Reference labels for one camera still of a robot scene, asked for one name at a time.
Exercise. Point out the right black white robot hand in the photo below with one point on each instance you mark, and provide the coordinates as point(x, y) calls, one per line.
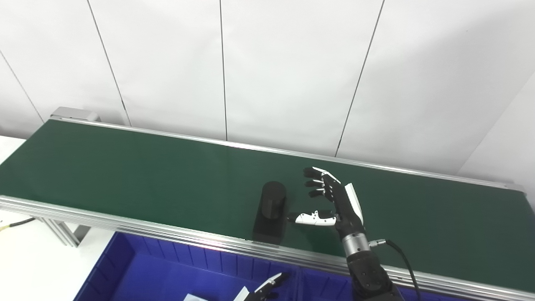
point(345, 209)

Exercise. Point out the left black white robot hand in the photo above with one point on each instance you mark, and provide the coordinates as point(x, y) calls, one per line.
point(263, 292)

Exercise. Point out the black cylinder block part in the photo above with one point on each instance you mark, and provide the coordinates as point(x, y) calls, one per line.
point(271, 209)

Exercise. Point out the blue plastic bin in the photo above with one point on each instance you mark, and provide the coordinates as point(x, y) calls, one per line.
point(167, 271)
point(322, 286)

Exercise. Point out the green conveyor belt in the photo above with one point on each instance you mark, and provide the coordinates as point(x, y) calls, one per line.
point(167, 179)
point(125, 225)

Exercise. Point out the aluminium conveyor leg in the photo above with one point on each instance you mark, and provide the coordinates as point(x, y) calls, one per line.
point(62, 230)

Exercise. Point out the white block with round hole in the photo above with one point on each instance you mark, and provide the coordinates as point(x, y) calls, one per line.
point(194, 298)

